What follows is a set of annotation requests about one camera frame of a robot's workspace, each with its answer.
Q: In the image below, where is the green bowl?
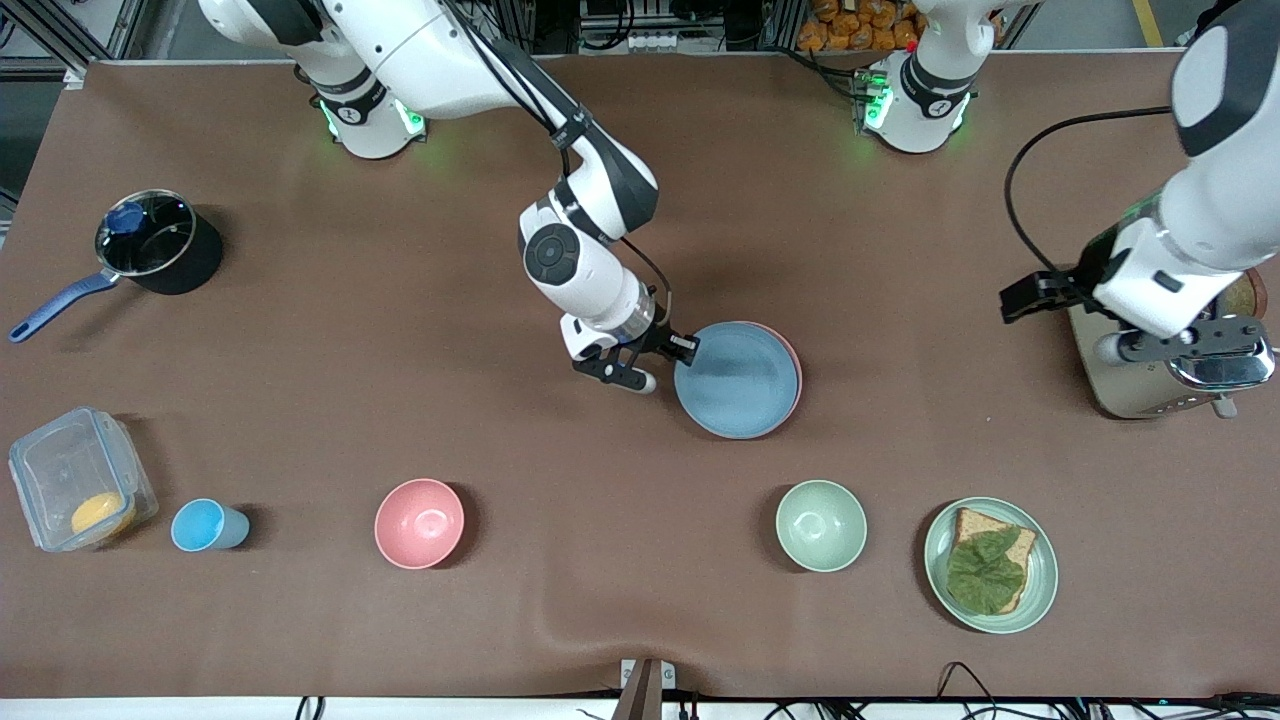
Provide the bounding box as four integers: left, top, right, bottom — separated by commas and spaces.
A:
776, 480, 869, 574

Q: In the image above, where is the blue plastic cup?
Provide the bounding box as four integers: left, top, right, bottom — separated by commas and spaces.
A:
170, 498, 251, 553

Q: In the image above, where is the black looped cable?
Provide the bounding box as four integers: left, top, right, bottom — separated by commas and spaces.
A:
935, 661, 1013, 720

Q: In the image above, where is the pink plate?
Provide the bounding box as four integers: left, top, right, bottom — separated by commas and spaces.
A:
745, 320, 804, 421

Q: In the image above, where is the yellow round sponge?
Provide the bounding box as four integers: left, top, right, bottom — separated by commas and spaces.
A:
70, 492, 137, 538

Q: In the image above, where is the black pot blue handle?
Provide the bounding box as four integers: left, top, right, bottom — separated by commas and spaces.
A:
8, 189, 225, 344

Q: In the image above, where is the orange netted bag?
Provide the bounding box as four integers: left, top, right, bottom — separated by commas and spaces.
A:
797, 0, 926, 53

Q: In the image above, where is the blue plate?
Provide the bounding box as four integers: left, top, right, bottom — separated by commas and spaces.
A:
674, 322, 801, 440

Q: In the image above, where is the brown bread slice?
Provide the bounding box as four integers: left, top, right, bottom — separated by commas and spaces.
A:
950, 507, 1038, 614

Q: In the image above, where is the metal table clamp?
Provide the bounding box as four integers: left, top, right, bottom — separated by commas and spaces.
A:
620, 658, 677, 720

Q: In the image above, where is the beige toaster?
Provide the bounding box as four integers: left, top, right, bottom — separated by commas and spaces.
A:
1065, 262, 1279, 421

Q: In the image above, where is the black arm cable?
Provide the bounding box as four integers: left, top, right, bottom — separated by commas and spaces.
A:
440, 0, 673, 326
1003, 105, 1173, 276

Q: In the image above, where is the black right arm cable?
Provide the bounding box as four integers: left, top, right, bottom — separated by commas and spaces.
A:
440, 0, 673, 326

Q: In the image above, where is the green lettuce leaf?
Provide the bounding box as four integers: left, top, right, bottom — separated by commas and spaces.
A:
946, 528, 1027, 616

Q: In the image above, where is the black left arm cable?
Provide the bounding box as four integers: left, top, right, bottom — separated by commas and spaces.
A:
1003, 105, 1173, 276

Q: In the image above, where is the green plate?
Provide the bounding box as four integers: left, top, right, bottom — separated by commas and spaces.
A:
923, 497, 1059, 635

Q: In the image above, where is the glass pot lid blue knob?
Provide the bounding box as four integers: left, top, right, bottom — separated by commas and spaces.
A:
95, 189, 197, 278

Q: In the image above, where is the pink bowl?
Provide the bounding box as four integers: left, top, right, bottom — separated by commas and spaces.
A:
374, 478, 467, 571

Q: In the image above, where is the clear plastic container blue seal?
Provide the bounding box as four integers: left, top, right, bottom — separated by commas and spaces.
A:
8, 406, 159, 553

